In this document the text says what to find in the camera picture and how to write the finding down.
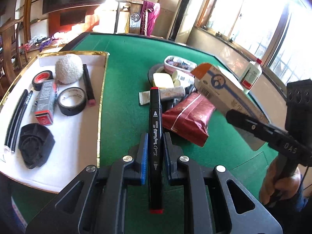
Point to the window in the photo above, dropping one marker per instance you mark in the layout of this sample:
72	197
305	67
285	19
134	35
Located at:
256	9

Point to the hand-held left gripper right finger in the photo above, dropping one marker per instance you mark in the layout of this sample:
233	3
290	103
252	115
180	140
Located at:
168	156

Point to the black tape roll red core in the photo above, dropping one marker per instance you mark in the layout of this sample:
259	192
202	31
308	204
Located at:
36	84

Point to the large white bottle red cap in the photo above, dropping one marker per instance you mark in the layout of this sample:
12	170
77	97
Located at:
251	75

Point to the floral hand cream tube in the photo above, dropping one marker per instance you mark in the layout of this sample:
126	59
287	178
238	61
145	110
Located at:
170	93

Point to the wooden armchair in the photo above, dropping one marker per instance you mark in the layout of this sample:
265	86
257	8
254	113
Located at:
9	48

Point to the red television cabinet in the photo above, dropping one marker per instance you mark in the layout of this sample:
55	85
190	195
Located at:
73	19

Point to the round grey table centre disc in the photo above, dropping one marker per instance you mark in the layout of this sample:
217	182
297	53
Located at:
152	72

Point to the wall shelf unit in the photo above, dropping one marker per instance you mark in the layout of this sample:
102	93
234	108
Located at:
26	4

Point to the wooden chair with emblem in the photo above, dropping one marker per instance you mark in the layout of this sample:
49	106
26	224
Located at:
135	17

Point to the white fuzzy ball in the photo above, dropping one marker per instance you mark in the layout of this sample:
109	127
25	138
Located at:
69	69

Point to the red snack packet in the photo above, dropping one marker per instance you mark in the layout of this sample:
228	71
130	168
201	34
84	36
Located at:
190	119

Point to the gold-edged white tray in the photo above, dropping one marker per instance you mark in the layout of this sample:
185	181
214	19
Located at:
73	136

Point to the white bottle green label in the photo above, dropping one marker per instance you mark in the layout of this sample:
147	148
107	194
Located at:
181	76

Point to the person's right forearm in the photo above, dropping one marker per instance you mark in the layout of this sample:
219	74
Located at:
301	199

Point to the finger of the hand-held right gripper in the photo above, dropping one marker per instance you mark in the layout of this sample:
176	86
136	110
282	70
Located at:
251	126

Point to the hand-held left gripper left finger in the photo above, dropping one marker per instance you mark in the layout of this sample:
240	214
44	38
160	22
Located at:
143	158

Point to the pink cartoon pencil case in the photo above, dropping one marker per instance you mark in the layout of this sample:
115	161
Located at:
179	63

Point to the black marker red caps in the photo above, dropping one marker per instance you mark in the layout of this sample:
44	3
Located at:
156	131

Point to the blue and white carton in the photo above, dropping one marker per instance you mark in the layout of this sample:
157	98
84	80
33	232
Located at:
226	90

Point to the pile of small trinkets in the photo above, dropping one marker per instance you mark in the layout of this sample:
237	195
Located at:
43	40

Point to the person's right hand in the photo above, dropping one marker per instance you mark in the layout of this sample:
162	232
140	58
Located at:
275	187

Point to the purple cloth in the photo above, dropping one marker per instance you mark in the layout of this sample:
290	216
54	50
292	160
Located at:
148	17

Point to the grey box red end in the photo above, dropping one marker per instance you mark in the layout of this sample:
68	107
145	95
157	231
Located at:
45	102

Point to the black square fan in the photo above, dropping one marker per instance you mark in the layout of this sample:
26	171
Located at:
35	143

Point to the tall standing air conditioner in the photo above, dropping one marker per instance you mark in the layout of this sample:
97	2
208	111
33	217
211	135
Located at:
181	12

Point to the black marker pink cap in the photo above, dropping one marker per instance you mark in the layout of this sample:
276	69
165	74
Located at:
88	85

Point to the black marker white cap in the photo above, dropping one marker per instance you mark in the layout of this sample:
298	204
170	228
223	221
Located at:
17	119

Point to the black tape roll white core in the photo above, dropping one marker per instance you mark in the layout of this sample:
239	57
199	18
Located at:
70	112

